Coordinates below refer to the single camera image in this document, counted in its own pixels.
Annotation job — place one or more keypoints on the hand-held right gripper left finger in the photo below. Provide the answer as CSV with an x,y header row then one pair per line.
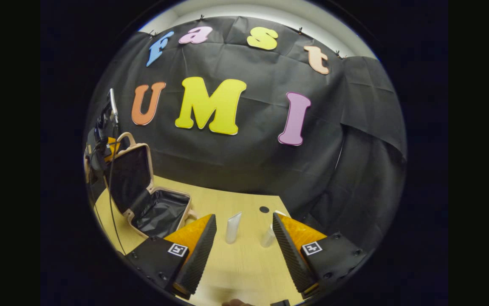
x,y
195,259

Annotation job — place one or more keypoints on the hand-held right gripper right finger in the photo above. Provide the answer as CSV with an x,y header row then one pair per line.
x,y
293,259

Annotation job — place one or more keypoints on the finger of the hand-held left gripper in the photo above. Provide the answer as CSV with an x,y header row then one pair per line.
x,y
114,149

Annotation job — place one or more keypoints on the beige suitcase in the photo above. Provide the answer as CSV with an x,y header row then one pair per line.
x,y
131,178

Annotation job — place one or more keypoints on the clear pump bottle white top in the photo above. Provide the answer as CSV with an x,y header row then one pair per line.
x,y
266,238

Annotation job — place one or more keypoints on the white squeeze tube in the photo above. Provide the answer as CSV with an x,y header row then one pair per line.
x,y
232,229

